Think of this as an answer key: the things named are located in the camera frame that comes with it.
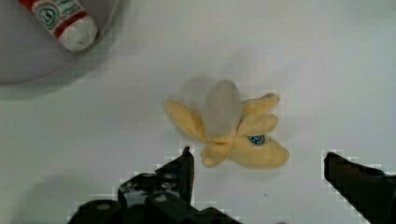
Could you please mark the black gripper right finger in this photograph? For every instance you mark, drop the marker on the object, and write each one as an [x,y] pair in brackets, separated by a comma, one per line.
[369,190]

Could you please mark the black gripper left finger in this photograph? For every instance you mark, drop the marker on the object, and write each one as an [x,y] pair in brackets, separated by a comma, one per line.
[160,197]

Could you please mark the yellow plush peeled banana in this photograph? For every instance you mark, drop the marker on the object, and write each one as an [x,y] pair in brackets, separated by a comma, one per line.
[232,129]

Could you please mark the grey round plate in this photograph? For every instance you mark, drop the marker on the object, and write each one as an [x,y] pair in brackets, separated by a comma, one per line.
[27,51]

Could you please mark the red plush ketchup bottle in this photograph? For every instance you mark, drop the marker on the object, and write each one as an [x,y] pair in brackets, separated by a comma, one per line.
[66,20]

